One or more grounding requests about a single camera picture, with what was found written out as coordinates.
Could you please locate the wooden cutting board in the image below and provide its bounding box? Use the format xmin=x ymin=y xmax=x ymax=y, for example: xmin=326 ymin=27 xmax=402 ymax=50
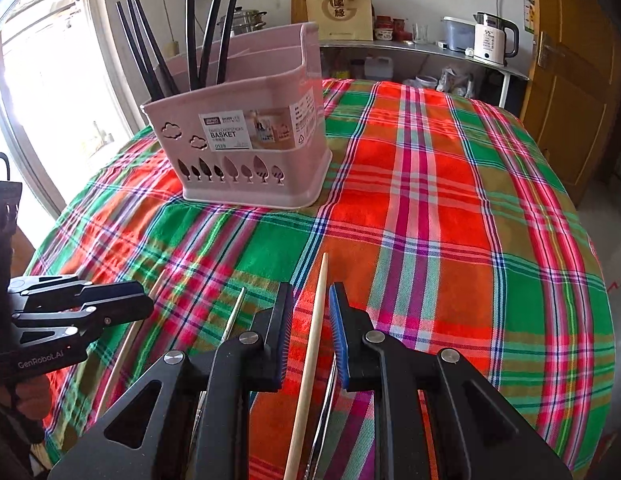
xmin=290 ymin=0 xmax=346 ymax=38

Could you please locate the steel steamer pot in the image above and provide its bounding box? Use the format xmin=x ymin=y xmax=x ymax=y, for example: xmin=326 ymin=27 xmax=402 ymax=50
xmin=218 ymin=8 xmax=268 ymax=37

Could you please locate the brown paper bag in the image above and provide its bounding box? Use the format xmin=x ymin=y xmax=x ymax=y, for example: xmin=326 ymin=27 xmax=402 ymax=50
xmin=304 ymin=0 xmax=375 ymax=42

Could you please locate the plaid tablecloth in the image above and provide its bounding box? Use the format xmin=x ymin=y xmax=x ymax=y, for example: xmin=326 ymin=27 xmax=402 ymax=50
xmin=28 ymin=78 xmax=616 ymax=480

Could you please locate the crumpled plastic bag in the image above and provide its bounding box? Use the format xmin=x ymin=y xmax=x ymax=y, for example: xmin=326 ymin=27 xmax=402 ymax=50
xmin=438 ymin=66 xmax=474 ymax=96

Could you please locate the white plastic jug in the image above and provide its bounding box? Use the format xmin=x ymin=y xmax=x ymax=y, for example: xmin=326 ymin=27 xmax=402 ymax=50
xmin=363 ymin=56 xmax=395 ymax=81

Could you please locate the white electric kettle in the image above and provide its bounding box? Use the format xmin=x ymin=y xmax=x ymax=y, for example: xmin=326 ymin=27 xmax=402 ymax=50
xmin=473 ymin=11 xmax=520 ymax=67

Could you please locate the metal chopstick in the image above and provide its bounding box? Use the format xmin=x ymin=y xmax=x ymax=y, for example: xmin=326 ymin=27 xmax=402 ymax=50
xmin=221 ymin=287 xmax=247 ymax=345
xmin=305 ymin=367 xmax=339 ymax=480

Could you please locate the pink plastic utensil basket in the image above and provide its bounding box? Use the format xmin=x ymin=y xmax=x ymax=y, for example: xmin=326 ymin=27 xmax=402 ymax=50
xmin=140 ymin=22 xmax=334 ymax=209

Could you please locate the steel side table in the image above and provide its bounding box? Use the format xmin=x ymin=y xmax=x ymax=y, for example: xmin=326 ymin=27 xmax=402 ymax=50
xmin=318 ymin=40 xmax=530 ymax=111

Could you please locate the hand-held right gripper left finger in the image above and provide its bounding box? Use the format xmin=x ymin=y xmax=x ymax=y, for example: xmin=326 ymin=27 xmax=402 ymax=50
xmin=48 ymin=282 xmax=296 ymax=480

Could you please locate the wooden chopstick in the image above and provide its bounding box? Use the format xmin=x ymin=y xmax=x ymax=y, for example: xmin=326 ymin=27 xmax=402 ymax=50
xmin=283 ymin=252 xmax=330 ymax=480

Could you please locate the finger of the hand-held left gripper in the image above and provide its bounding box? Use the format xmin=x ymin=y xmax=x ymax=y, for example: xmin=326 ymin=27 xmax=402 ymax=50
xmin=13 ymin=312 xmax=111 ymax=347
xmin=9 ymin=275 xmax=155 ymax=318

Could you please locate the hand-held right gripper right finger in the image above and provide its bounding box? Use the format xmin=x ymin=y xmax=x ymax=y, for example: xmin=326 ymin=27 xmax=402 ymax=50
xmin=328 ymin=282 xmax=574 ymax=480

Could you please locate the translucent plastic container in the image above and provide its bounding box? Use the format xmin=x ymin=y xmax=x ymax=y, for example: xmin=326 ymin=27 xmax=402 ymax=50
xmin=442 ymin=16 xmax=476 ymax=53

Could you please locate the person's left hand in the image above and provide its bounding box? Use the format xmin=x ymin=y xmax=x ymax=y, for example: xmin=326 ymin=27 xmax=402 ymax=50
xmin=19 ymin=374 xmax=54 ymax=407

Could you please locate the wooden door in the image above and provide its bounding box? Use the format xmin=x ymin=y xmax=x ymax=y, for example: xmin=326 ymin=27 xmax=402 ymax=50
xmin=521 ymin=0 xmax=621 ymax=206

